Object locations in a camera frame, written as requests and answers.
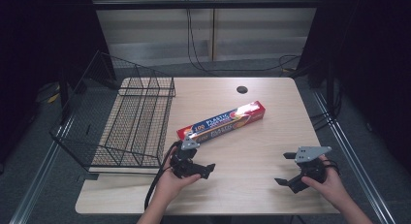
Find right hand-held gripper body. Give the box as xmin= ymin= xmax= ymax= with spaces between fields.
xmin=288 ymin=145 xmax=333 ymax=195

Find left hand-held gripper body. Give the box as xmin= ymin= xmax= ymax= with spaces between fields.
xmin=169 ymin=134 xmax=204 ymax=180

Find red blue plastic wrap box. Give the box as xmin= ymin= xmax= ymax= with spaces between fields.
xmin=176 ymin=100 xmax=267 ymax=144

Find person's left hand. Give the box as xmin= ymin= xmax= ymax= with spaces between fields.
xmin=153 ymin=148 xmax=203 ymax=208

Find person's right hand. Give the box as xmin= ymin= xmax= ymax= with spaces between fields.
xmin=301 ymin=154 xmax=350 ymax=212

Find black curtain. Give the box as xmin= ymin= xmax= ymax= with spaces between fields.
xmin=302 ymin=0 xmax=411 ymax=175
xmin=0 ymin=0 xmax=114 ymax=165

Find black horizontal bar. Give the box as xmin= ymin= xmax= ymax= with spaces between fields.
xmin=91 ymin=0 xmax=324 ymax=11

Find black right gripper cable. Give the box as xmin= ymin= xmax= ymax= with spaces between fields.
xmin=323 ymin=158 xmax=341 ymax=177

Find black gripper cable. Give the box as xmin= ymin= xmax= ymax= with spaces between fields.
xmin=143 ymin=140 xmax=184 ymax=210
xmin=323 ymin=158 xmax=341 ymax=177

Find metal floor rail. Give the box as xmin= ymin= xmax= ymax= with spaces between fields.
xmin=310 ymin=90 xmax=397 ymax=224
xmin=9 ymin=115 xmax=76 ymax=224

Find black floor cables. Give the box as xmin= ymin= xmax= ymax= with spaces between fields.
xmin=309 ymin=109 xmax=335 ymax=132

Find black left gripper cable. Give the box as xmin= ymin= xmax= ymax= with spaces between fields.
xmin=143 ymin=140 xmax=184 ymax=210

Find black wire basket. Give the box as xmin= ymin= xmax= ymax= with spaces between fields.
xmin=48 ymin=49 xmax=177 ymax=174

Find black stand post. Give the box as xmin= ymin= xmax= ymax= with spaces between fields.
xmin=325 ymin=53 xmax=336 ymax=119

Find long black wall cable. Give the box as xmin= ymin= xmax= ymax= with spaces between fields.
xmin=185 ymin=7 xmax=303 ymax=74

